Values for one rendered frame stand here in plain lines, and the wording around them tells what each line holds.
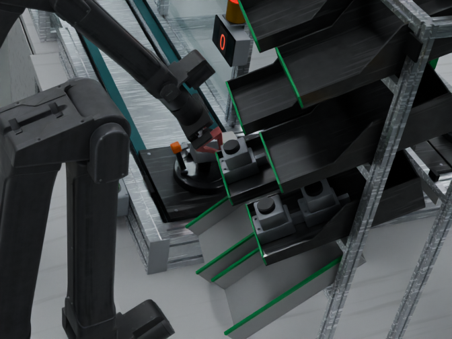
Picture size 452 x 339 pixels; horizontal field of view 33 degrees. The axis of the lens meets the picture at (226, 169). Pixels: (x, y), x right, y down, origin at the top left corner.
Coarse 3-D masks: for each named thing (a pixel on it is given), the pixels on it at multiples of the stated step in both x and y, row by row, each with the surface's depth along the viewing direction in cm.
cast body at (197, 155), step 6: (198, 132) 171; (204, 132) 169; (210, 144) 169; (216, 144) 170; (192, 150) 172; (192, 156) 172; (198, 156) 170; (204, 156) 171; (210, 156) 171; (198, 162) 171
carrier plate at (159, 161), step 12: (144, 156) 180; (156, 156) 180; (168, 156) 181; (144, 168) 179; (156, 168) 177; (168, 168) 178; (156, 180) 174; (168, 180) 174; (156, 192) 172; (168, 192) 171; (180, 192) 172; (168, 204) 168; (180, 204) 169; (192, 204) 169; (204, 204) 170; (168, 216) 166; (180, 216) 166; (192, 216) 167
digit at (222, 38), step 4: (220, 28) 179; (220, 32) 179; (224, 32) 177; (220, 36) 180; (224, 36) 178; (220, 40) 180; (224, 40) 178; (220, 44) 181; (224, 44) 178; (220, 48) 181; (224, 48) 179; (224, 52) 179
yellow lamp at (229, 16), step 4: (228, 0) 173; (228, 4) 173; (232, 4) 172; (236, 4) 171; (228, 8) 173; (232, 8) 172; (236, 8) 172; (228, 12) 174; (232, 12) 173; (236, 12) 173; (240, 12) 173; (228, 16) 174; (232, 16) 174; (236, 16) 173; (240, 16) 173; (228, 20) 175; (232, 20) 174; (236, 20) 174; (240, 20) 174; (244, 20) 175
